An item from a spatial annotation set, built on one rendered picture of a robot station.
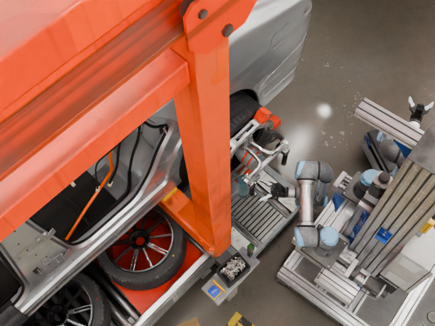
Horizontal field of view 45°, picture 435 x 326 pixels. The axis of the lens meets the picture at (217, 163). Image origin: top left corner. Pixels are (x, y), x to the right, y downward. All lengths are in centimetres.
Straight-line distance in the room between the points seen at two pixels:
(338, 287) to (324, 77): 231
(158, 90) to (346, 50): 383
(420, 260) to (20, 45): 267
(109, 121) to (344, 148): 335
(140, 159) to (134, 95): 186
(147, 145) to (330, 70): 229
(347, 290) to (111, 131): 226
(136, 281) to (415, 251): 185
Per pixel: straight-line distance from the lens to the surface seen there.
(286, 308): 421
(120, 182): 373
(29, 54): 86
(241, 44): 315
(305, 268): 408
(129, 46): 146
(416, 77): 536
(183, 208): 369
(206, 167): 236
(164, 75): 172
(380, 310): 411
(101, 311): 378
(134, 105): 167
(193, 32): 148
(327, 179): 339
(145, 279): 376
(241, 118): 344
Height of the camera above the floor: 411
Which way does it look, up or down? 63 degrees down
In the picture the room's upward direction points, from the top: 4 degrees counter-clockwise
